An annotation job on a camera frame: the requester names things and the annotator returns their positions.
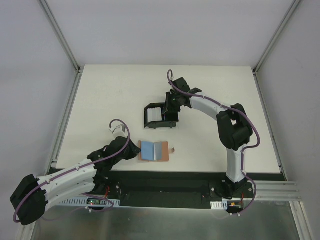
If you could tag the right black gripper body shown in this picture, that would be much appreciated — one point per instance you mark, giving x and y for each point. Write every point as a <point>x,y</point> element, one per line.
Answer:
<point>171,100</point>

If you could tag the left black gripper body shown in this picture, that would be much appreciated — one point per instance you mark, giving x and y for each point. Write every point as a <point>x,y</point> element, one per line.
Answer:
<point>133,150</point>

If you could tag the tan leather card holder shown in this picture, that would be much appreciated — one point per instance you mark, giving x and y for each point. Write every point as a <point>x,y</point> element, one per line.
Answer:
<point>154,151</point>

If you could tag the black card tray box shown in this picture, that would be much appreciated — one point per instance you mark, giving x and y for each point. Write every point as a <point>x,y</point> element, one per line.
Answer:
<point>169,120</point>

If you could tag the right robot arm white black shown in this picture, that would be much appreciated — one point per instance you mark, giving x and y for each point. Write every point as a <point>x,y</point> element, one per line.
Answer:
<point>234,129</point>

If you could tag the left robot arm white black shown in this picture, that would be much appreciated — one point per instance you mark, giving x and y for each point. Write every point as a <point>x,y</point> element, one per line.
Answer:
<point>36,195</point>

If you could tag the white cards stack in tray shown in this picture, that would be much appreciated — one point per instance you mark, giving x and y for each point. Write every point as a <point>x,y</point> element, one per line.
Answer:
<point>154,114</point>

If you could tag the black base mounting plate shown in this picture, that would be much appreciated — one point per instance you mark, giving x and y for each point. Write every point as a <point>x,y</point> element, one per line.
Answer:
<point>182,190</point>

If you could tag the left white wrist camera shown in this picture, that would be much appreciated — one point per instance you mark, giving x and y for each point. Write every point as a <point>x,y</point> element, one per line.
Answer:
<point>119,131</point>

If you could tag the left table side rail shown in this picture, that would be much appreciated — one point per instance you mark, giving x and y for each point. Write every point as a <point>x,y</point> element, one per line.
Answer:
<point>64,122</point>

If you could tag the left white cable duct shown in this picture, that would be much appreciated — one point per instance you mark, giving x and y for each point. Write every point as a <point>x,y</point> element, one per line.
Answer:
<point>82,201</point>

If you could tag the white cable duct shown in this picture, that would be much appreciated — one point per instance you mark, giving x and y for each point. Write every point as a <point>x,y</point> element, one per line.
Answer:
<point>219,205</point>
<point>82,201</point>

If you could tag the right white cable duct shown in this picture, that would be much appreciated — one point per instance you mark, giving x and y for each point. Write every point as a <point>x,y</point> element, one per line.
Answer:
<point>219,205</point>

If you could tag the right aluminium frame post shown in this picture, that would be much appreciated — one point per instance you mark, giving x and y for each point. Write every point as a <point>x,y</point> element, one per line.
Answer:
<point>295,4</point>

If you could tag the aluminium frame post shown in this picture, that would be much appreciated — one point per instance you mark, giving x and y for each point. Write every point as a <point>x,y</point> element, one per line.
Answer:
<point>59,34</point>
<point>295,4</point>

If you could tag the aluminium cross rail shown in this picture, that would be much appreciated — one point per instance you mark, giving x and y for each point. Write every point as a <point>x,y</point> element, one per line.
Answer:
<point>279,191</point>

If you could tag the left aluminium frame post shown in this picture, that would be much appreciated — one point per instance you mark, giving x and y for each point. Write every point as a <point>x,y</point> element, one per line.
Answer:
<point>59,34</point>

